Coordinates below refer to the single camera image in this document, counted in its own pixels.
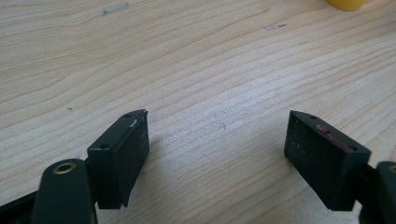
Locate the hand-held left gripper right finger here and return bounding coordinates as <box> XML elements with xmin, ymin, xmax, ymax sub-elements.
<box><xmin>283</xmin><ymin>109</ymin><xmax>373</xmax><ymax>212</ymax></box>

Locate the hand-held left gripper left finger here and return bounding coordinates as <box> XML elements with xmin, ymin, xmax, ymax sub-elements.
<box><xmin>86</xmin><ymin>108</ymin><xmax>150</xmax><ymax>210</ymax></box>

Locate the yellow round object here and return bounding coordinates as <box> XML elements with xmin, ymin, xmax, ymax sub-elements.
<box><xmin>324</xmin><ymin>0</ymin><xmax>368</xmax><ymax>12</ymax></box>

